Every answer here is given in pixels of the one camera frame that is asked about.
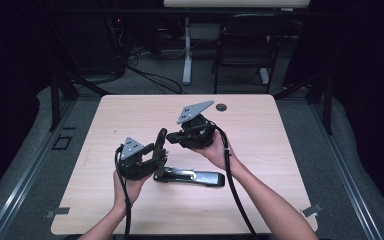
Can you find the black folding chair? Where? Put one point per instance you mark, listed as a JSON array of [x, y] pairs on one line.
[[246, 43]]

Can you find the person's right hand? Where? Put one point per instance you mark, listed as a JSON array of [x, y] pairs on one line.
[[218, 153]]

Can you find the black metal crossbar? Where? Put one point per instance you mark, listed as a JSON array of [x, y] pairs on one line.
[[113, 11]]

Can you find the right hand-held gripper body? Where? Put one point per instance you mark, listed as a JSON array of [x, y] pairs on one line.
[[198, 135]]

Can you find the person's left hand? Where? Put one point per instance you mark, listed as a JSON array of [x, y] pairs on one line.
[[126, 193]]

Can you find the dark equipment cabinet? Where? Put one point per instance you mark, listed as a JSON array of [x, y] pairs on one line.
[[90, 43]]

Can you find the white desk foot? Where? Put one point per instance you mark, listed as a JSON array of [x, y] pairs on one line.
[[264, 76]]

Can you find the aluminium floor rail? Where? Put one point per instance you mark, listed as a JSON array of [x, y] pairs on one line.
[[346, 180], [23, 180]]

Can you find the grey tape piece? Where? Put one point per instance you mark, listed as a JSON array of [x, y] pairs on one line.
[[311, 210], [58, 211]]

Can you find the long black stapler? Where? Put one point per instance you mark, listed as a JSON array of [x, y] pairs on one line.
[[206, 178]]

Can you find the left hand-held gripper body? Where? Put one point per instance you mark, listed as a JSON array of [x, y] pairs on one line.
[[133, 166]]

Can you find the black metal frame strut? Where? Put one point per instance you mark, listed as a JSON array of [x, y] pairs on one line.
[[328, 103], [56, 100]]

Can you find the white desk leg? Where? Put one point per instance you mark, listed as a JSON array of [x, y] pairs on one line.
[[187, 50]]

